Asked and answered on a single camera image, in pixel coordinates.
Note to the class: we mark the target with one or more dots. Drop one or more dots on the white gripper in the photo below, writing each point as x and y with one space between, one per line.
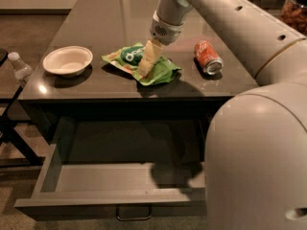
165 31

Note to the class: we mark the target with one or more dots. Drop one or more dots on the green rice chip bag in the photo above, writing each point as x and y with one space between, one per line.
128 58

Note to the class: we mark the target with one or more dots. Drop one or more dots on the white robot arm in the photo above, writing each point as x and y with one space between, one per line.
256 144

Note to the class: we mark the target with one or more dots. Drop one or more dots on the open grey top drawer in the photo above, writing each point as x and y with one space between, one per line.
94 166

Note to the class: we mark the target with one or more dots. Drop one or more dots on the red soda can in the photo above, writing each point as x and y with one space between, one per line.
207 58

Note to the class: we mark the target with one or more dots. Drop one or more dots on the white paper bowl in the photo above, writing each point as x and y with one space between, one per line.
68 62

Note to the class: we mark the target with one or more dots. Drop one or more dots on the clear plastic water bottle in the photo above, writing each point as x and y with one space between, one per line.
22 70

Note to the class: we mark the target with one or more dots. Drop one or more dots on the glass jar of nuts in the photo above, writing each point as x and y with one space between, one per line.
294 14

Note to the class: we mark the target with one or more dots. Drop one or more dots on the black folding stand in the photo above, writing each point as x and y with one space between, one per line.
7 127

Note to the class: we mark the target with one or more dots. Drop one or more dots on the metal drawer handle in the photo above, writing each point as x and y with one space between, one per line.
131 213

